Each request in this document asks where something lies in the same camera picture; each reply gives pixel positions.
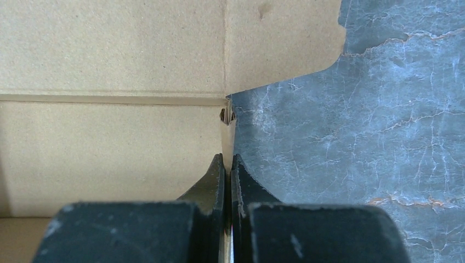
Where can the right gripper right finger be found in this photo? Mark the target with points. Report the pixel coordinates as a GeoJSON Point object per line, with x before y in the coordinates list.
{"type": "Point", "coordinates": [267, 230]}

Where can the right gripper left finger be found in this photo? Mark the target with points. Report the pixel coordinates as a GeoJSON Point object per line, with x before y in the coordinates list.
{"type": "Point", "coordinates": [188, 229]}

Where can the cardboard box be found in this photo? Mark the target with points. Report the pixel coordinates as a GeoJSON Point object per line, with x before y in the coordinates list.
{"type": "Point", "coordinates": [121, 100]}

